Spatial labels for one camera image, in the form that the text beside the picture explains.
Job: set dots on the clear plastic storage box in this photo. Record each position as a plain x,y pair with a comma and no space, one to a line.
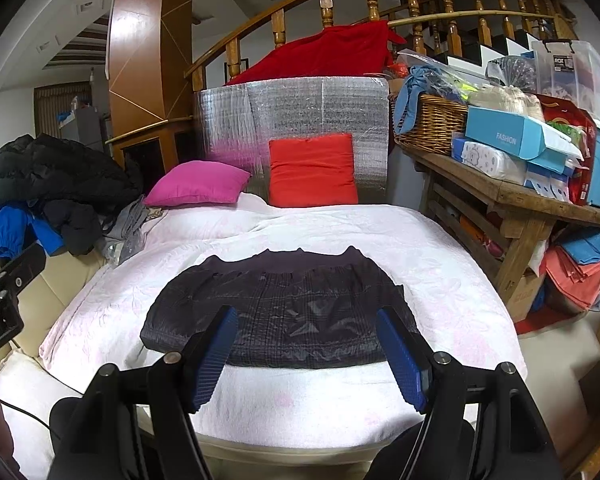
580,70

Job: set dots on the wooden stair railing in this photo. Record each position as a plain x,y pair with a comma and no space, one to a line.
326,10

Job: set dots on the wooden column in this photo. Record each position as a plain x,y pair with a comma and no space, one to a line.
145,60

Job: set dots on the white tissue pack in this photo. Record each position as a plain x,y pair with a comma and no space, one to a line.
490,160

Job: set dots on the person's leg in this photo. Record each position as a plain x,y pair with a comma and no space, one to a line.
395,455
65,420

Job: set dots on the cream cloth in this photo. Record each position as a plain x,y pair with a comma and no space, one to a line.
510,100

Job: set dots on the wooden table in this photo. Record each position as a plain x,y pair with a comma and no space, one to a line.
520,200

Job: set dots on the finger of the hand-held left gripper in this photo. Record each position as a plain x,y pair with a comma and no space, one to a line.
25,265

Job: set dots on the stack of folded cloths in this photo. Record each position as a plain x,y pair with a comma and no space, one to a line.
575,270

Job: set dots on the pile of dark clothes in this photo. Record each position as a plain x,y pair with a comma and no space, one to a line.
55,170

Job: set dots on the black quilted jacket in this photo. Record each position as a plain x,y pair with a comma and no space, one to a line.
290,310

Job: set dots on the clear plastic bag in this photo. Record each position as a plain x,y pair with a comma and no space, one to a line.
515,72

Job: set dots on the grey refrigerator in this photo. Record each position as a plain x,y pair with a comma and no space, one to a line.
85,130

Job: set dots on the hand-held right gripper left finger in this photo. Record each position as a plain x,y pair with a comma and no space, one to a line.
210,360

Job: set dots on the red printed bag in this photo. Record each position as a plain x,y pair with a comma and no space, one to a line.
575,130

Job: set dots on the wicker basket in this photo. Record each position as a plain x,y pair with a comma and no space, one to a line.
430,125

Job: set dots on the pink pillow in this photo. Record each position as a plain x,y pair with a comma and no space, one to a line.
195,182

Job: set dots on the red pillow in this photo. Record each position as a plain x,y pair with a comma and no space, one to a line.
312,170

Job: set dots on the blue cloth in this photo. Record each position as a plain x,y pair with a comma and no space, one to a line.
405,100

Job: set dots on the blue jacket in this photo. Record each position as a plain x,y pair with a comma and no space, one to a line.
10,230

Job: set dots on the red cloth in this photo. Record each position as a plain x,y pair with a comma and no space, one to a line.
330,55

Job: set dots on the light blue cardboard box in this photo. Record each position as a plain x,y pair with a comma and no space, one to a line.
505,132

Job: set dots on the person's left leg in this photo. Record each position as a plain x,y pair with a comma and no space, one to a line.
65,420

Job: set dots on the person's right leg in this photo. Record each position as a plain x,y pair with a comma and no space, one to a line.
395,455

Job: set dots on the silver foil insulation board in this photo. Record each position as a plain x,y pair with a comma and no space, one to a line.
290,110

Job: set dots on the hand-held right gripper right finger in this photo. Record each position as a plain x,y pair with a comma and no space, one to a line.
402,360

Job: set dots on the grey garment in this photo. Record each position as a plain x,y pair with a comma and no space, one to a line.
130,230

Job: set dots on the black and white staircase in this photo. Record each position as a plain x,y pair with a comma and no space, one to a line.
480,52

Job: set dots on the white blanket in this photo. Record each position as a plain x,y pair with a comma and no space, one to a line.
330,230

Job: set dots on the brown cardboard box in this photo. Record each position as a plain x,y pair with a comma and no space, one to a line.
525,295

